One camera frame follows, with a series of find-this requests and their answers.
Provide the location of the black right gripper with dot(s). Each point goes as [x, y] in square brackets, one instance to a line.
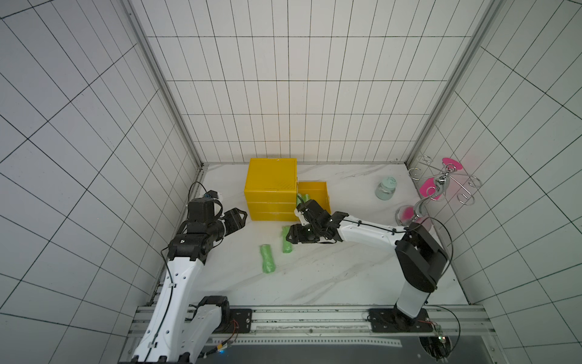
[311, 226]

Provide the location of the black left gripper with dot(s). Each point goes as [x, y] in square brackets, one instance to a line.
[234, 218]

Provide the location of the yellow bottom drawer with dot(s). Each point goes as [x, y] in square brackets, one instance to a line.
[317, 190]

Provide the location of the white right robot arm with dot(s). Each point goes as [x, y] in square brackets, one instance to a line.
[422, 259]

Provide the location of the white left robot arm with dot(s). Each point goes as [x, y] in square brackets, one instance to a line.
[180, 331]

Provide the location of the yellow plastic drawer cabinet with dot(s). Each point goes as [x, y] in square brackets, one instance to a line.
[271, 189]

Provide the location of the green glass jar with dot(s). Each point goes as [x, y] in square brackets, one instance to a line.
[386, 188]

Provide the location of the chrome cup holder stand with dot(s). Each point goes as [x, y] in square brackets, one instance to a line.
[468, 185]

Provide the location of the pink cup on stand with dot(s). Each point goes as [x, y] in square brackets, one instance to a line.
[432, 189]

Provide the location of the pink cup upper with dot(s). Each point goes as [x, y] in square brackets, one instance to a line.
[452, 164]

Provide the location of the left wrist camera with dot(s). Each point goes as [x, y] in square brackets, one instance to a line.
[211, 194]

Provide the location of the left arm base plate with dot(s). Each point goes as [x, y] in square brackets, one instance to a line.
[235, 320]

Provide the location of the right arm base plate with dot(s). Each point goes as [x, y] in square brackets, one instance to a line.
[390, 320]

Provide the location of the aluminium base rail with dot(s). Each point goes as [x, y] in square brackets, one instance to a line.
[356, 321]

